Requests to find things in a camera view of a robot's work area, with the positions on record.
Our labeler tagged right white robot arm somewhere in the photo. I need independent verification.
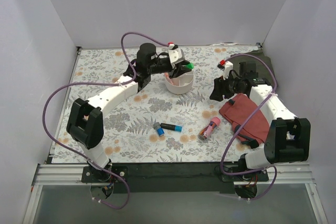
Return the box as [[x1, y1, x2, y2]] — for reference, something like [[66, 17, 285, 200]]
[[210, 60, 311, 181]]

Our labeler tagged green-capped black highlighter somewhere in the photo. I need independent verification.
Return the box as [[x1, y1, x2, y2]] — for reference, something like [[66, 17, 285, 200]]
[[183, 62, 194, 70]]

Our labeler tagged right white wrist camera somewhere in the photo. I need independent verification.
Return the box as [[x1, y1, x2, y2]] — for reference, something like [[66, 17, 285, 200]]
[[217, 60, 233, 80]]

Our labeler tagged aluminium frame rail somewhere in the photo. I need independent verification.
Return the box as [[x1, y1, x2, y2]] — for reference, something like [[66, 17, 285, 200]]
[[24, 162, 328, 223]]

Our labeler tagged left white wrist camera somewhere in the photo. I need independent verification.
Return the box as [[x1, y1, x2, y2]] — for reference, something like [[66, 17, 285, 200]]
[[167, 42, 185, 68]]

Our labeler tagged floral patterned mat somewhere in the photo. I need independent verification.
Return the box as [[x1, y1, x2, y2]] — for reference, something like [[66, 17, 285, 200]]
[[52, 46, 259, 163]]

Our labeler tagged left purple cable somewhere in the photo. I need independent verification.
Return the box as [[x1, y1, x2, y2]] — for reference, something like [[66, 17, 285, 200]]
[[42, 31, 174, 209]]

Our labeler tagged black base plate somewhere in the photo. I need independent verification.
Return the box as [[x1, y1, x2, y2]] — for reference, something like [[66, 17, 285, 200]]
[[81, 161, 269, 195]]

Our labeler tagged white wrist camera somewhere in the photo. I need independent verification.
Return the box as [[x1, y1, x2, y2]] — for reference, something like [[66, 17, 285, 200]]
[[217, 60, 233, 80], [167, 42, 185, 68]]

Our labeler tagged white round compartment organizer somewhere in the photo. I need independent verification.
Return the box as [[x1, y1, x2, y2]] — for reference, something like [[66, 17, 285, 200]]
[[165, 70, 194, 95]]

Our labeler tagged blue-capped black highlighter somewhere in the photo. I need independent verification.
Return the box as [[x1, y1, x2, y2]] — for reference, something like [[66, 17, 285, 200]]
[[160, 123, 183, 132]]

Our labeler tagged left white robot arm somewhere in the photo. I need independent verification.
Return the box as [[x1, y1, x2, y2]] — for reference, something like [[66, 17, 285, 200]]
[[66, 43, 191, 182]]

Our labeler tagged dark green cloth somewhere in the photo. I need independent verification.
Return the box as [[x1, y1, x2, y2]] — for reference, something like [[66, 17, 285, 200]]
[[229, 49, 275, 87]]

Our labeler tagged blue and grey cap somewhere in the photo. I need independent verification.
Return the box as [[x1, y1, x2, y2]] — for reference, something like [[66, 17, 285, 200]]
[[153, 122, 164, 136]]

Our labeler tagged red cloth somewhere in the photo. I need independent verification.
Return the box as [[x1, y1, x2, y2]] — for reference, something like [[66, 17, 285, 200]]
[[219, 93, 269, 149]]

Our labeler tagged orange pen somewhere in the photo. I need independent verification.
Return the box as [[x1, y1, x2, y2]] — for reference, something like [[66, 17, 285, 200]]
[[165, 73, 179, 86]]

